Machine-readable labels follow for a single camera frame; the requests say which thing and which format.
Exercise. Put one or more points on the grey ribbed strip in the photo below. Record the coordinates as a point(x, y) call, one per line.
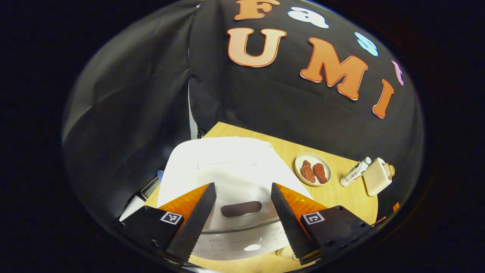
point(150, 187)

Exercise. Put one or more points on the black backdrop cloth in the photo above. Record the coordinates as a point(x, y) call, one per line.
point(132, 113)

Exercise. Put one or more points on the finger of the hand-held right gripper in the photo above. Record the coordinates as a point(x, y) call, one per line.
point(396, 207)
point(379, 220)

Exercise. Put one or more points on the white rice cooker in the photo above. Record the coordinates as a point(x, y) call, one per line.
point(227, 159)

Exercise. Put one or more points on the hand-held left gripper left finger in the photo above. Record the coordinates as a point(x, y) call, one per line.
point(193, 227)

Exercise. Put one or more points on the red meat piece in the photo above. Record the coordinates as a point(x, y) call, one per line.
point(320, 173)
point(307, 171)

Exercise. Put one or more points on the white flat object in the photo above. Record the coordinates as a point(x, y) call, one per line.
point(130, 208)

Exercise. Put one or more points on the small white drink bottle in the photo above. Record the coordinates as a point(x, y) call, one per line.
point(352, 174)

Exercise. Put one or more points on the toast bread slice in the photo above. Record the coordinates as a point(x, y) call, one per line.
point(390, 170)

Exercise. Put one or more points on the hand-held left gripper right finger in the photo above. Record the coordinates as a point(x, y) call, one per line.
point(290, 227)

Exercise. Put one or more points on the round white plate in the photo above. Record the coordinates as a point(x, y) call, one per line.
point(311, 156)

